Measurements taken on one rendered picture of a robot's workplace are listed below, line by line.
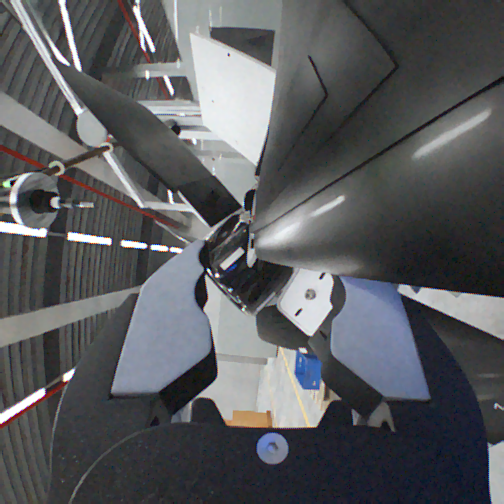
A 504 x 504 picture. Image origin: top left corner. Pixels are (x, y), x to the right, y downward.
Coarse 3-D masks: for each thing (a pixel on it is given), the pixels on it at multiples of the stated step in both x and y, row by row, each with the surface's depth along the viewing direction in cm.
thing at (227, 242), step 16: (224, 224) 29; (240, 224) 28; (208, 240) 28; (224, 240) 27; (240, 240) 27; (224, 256) 26; (240, 256) 26; (208, 272) 34; (224, 272) 25; (240, 272) 25; (256, 272) 26; (272, 272) 27; (288, 272) 29; (224, 288) 33; (240, 288) 25; (256, 288) 26; (272, 288) 28; (240, 304) 33; (256, 304) 27
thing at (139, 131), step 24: (72, 72) 22; (96, 96) 24; (120, 96) 31; (120, 120) 26; (144, 120) 32; (120, 144) 24; (144, 144) 28; (168, 144) 33; (144, 168) 25; (168, 168) 29; (192, 168) 33
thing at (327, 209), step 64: (320, 0) 6; (384, 0) 4; (448, 0) 3; (320, 64) 7; (384, 64) 5; (448, 64) 3; (320, 128) 8; (384, 128) 5; (448, 128) 4; (320, 192) 9; (384, 192) 6; (448, 192) 4; (256, 256) 19; (320, 256) 9; (384, 256) 6; (448, 256) 5
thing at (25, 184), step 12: (12, 180) 24; (24, 180) 21; (36, 180) 22; (48, 180) 24; (12, 192) 20; (24, 192) 21; (12, 204) 20; (24, 204) 21; (24, 216) 21; (36, 216) 23; (48, 216) 25; (36, 228) 23
